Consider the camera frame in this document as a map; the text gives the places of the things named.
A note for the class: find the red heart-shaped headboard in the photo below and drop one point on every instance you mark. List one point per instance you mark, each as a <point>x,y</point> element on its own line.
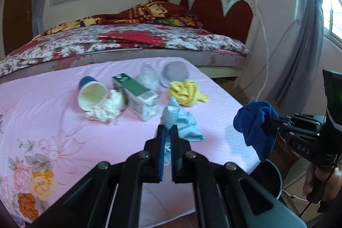
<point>233,18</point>

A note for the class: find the white crumpled tissue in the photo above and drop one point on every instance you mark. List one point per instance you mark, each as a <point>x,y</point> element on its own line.
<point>109,110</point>

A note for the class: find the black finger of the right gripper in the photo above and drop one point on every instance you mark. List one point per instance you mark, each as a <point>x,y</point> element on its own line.
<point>273,126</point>

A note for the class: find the green white milk carton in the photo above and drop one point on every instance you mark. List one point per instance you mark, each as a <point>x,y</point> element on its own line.
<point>137,97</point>

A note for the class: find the yellow crumpled cloth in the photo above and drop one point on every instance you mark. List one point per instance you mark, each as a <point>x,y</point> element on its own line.
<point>186,93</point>

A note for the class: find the blue cloth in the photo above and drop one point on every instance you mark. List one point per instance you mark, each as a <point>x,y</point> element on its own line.
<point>249,120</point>

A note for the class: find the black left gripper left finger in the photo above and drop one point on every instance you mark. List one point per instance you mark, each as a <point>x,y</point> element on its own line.
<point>109,195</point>

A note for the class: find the light blue plastic bag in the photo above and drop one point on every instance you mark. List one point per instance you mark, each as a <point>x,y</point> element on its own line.
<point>174,114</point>

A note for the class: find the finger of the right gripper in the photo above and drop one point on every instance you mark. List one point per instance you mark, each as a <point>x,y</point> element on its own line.
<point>300,118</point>

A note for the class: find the bright right window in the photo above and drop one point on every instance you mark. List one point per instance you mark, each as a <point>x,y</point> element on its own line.
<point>332,18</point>

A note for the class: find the blue paper cup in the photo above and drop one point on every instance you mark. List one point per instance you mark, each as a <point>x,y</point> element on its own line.
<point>91,93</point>

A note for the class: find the black round trash bin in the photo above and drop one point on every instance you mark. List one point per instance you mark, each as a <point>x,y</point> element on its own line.
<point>268,175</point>

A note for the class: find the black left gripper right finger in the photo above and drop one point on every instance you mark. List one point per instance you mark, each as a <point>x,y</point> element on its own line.
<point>225,195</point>

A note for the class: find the clear crumpled plastic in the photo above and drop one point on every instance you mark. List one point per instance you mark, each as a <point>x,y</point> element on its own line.
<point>149,78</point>

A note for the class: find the bed with floral sheet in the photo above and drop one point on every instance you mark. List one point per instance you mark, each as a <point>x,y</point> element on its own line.
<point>103,43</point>

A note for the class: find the red yellow blanket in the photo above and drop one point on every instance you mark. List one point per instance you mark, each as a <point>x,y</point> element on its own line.
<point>151,12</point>

